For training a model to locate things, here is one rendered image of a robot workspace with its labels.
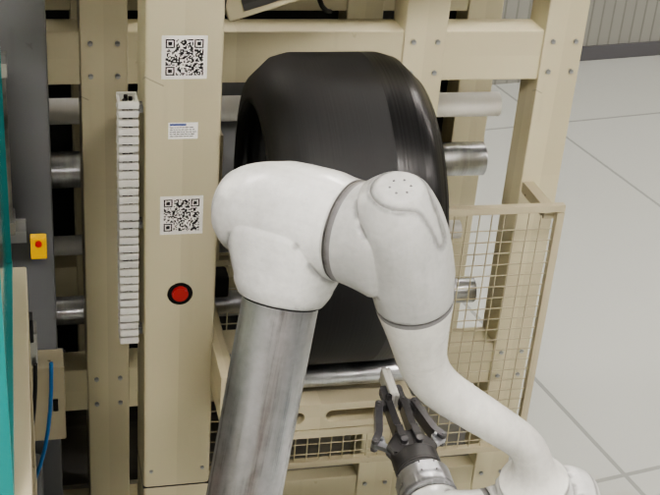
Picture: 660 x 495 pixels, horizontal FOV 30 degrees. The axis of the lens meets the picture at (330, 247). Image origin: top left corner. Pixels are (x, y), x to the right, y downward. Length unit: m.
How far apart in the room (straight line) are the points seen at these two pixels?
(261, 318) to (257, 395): 0.10
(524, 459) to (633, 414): 2.22
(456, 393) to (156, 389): 0.85
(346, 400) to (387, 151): 0.52
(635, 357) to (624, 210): 1.15
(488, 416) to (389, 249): 0.36
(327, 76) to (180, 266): 0.43
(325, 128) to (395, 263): 0.64
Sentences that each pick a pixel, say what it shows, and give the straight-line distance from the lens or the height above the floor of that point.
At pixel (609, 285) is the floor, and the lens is 4.69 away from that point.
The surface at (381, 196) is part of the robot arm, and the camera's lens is 1.43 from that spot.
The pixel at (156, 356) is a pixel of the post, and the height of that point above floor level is 0.93.
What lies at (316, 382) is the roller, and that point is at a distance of 2.31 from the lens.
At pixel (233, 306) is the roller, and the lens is 2.52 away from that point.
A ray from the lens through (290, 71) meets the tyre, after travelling 2.16.
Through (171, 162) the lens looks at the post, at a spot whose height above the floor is 1.32.
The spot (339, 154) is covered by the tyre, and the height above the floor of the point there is 1.38.
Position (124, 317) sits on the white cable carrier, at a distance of 2.27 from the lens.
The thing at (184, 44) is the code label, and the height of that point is 1.53.
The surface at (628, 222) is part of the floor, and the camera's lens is 5.19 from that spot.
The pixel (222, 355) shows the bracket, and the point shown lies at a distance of 2.28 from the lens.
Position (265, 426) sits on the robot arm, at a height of 1.26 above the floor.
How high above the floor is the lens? 2.21
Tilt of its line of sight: 28 degrees down
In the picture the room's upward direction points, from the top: 5 degrees clockwise
